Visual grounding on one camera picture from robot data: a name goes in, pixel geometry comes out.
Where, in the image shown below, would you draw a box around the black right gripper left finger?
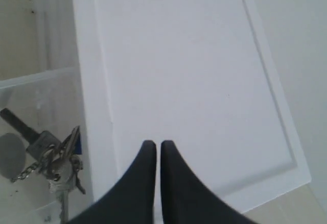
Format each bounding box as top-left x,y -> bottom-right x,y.
69,140 -> 156,224

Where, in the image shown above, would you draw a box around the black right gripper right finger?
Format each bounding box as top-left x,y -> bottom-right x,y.
160,140 -> 255,223

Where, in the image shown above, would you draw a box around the key bunch with blue tag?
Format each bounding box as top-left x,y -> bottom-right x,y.
1,108 -> 86,223

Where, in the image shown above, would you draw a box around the clear drawer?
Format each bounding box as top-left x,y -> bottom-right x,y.
1,68 -> 94,223

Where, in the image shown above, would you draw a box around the white translucent drawer cabinet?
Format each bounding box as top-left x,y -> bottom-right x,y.
73,0 -> 311,212

